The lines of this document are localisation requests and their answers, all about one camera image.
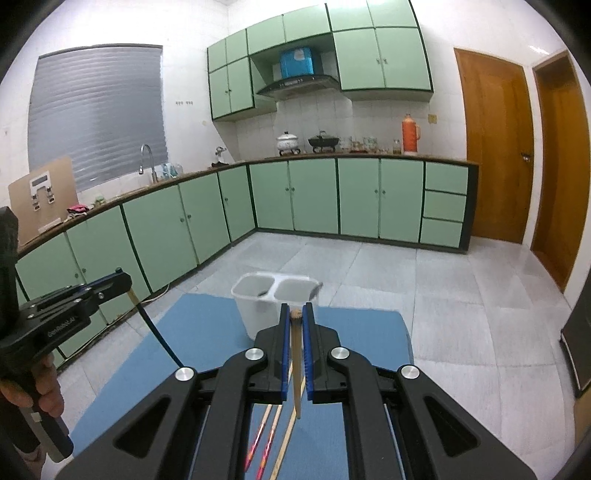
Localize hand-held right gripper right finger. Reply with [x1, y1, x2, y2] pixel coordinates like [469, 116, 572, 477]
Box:
[302, 302, 539, 480]

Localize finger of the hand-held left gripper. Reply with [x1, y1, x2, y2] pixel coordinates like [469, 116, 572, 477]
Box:
[23, 295, 100, 331]
[18, 270, 133, 315]

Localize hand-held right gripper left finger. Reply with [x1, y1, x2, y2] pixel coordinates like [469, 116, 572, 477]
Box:
[55, 302, 293, 480]

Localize wooden chopstick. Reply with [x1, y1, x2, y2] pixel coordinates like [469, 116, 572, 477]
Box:
[289, 311, 304, 420]
[271, 379, 307, 480]

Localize white divided utensil holder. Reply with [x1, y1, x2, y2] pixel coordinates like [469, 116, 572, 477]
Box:
[231, 272, 322, 342]

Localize black chopstick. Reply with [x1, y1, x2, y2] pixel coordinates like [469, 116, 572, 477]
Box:
[127, 288, 183, 370]

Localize person's left hand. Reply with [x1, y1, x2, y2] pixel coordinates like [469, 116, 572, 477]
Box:
[0, 356, 66, 420]

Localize blue table mat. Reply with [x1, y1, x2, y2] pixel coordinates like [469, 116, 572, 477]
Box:
[69, 293, 415, 480]

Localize cardboard sheet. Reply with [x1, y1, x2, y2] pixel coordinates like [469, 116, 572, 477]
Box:
[8, 156, 77, 245]

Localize metal faucet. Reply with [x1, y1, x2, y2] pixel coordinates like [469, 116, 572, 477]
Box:
[139, 144, 158, 185]

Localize green base cabinets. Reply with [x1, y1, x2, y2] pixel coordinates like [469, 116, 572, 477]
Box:
[14, 157, 480, 370]

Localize grey window blind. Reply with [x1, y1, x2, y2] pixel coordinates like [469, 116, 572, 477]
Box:
[28, 45, 166, 193]

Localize white cooking pot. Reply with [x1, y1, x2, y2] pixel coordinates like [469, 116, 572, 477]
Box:
[276, 130, 300, 155]

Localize black wok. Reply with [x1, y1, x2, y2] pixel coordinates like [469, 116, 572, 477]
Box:
[308, 130, 340, 153]

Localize row of glass jars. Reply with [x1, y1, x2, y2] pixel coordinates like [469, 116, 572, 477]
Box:
[342, 135, 402, 154]

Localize orange thermos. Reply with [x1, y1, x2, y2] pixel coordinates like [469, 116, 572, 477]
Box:
[401, 113, 422, 155]

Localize range hood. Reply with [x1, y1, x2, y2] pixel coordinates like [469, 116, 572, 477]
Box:
[256, 74, 341, 100]

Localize black case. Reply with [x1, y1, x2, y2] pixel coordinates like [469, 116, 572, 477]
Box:
[560, 305, 591, 400]

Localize wooden door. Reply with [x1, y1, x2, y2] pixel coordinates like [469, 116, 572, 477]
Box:
[455, 47, 536, 245]
[531, 50, 591, 294]

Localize blue box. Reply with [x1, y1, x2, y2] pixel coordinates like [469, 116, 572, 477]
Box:
[279, 46, 317, 78]

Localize green wall cabinets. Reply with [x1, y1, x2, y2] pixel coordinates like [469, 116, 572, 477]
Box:
[207, 0, 435, 123]

